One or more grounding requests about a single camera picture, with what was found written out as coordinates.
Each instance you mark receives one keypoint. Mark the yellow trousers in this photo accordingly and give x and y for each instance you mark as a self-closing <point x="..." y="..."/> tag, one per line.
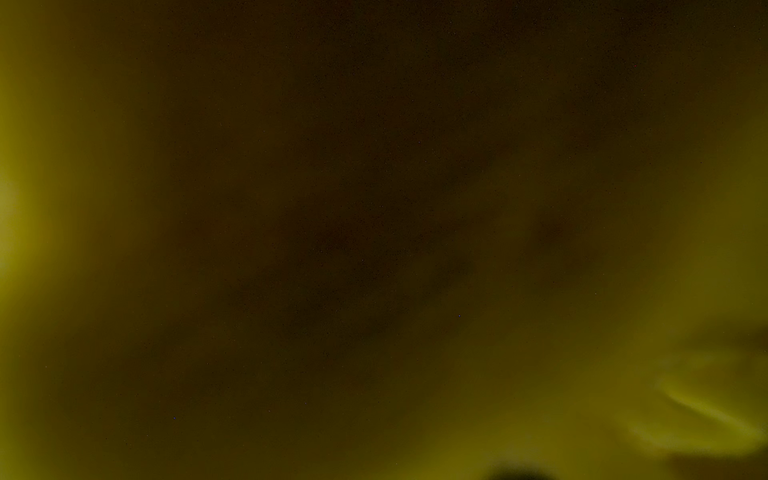
<point x="383" y="239"/>

